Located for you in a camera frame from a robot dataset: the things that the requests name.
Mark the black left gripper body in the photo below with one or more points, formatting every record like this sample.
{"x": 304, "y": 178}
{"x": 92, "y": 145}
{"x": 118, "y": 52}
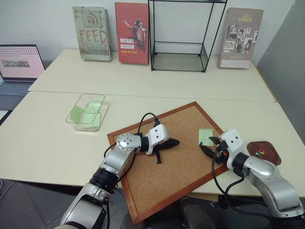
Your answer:
{"x": 164, "y": 145}

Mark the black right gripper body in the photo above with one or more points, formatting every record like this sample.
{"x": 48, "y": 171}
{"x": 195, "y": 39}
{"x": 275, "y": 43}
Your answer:
{"x": 221, "y": 152}

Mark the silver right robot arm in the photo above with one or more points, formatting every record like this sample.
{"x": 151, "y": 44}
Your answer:
{"x": 269, "y": 176}

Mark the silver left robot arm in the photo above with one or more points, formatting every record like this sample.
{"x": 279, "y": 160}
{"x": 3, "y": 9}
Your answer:
{"x": 119, "y": 157}

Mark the green sticky note with writing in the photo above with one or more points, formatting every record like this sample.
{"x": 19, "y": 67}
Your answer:
{"x": 205, "y": 136}

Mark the brown wooden tray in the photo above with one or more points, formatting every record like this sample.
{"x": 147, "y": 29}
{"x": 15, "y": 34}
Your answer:
{"x": 269, "y": 152}

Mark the plain green sticky note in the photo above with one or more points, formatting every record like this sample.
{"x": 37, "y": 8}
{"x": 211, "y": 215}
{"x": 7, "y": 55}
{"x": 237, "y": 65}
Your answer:
{"x": 76, "y": 114}
{"x": 90, "y": 119}
{"x": 94, "y": 107}

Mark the clear plastic box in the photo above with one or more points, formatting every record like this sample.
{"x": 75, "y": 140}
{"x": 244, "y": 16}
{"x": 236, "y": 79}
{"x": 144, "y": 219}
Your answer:
{"x": 95, "y": 100}

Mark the wood-framed cork board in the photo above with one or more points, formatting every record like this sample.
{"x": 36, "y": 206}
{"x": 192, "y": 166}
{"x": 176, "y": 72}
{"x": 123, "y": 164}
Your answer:
{"x": 171, "y": 181}

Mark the beige Homer book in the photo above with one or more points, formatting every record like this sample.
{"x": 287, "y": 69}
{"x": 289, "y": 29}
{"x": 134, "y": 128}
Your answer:
{"x": 240, "y": 38}

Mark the red Michael Jackson book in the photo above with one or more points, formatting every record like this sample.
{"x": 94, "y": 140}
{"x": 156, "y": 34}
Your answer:
{"x": 132, "y": 33}

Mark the grey FEED book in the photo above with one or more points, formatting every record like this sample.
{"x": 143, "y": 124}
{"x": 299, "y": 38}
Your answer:
{"x": 94, "y": 33}

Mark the open laptop with pink screen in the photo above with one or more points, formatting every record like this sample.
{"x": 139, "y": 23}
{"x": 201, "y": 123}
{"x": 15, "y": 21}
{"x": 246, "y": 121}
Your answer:
{"x": 19, "y": 66}

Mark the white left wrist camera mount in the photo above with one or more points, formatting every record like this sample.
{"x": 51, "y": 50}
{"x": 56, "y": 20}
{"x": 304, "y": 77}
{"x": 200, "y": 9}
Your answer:
{"x": 157, "y": 136}

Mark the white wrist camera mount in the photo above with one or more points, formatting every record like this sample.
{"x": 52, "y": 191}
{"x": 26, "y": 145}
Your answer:
{"x": 157, "y": 136}
{"x": 232, "y": 143}

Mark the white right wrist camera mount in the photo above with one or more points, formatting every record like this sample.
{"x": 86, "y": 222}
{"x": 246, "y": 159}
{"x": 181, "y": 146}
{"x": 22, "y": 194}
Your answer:
{"x": 232, "y": 143}

